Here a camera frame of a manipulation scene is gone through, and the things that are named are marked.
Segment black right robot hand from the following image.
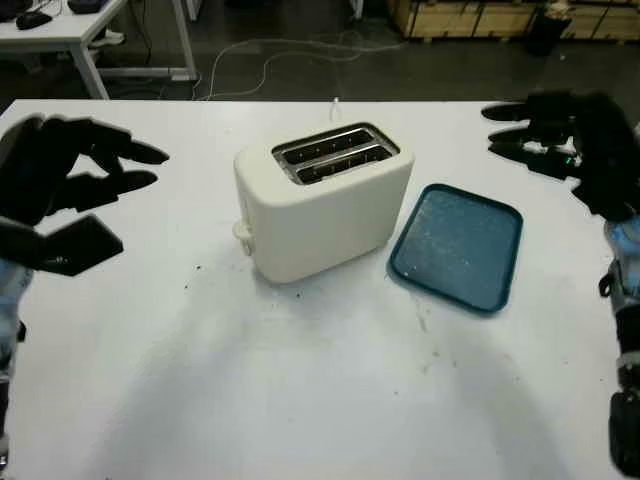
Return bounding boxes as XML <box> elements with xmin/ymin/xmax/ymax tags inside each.
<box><xmin>480</xmin><ymin>91</ymin><xmax>640</xmax><ymax>224</ymax></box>

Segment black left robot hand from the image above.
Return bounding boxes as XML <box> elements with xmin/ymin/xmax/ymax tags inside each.
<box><xmin>0</xmin><ymin>114</ymin><xmax>171</xmax><ymax>229</ymax></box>

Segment blue plastic tray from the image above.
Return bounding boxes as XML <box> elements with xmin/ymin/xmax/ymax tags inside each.
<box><xmin>385</xmin><ymin>183</ymin><xmax>525</xmax><ymax>317</ymax></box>

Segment cream white two-slot toaster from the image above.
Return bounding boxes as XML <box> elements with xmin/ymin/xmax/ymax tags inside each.
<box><xmin>232</xmin><ymin>122</ymin><xmax>416</xmax><ymax>286</ymax></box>

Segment black trash bin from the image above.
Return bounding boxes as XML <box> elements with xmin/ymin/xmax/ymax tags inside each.
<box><xmin>524</xmin><ymin>2</ymin><xmax>574</xmax><ymax>58</ymax></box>

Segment white office desk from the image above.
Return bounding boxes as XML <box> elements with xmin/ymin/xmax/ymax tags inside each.
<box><xmin>0</xmin><ymin>0</ymin><xmax>199</xmax><ymax>101</ymax></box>

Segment white shoe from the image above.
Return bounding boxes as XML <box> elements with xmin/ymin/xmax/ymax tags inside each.
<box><xmin>92</xmin><ymin>30</ymin><xmax>127</xmax><ymax>48</ymax></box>

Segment black computer mouse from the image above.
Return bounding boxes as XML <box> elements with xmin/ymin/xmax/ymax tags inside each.
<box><xmin>14</xmin><ymin>11</ymin><xmax>54</xmax><ymax>31</ymax></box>

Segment wooden crates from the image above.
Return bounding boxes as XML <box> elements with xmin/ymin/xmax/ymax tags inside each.
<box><xmin>387</xmin><ymin>0</ymin><xmax>640</xmax><ymax>41</ymax></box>

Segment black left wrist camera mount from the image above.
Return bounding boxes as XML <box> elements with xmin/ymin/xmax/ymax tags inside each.
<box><xmin>0</xmin><ymin>214</ymin><xmax>125</xmax><ymax>278</ymax></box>

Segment white floor cable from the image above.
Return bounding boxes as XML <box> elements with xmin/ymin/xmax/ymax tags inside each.
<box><xmin>201</xmin><ymin>30</ymin><xmax>412</xmax><ymax>102</ymax></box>

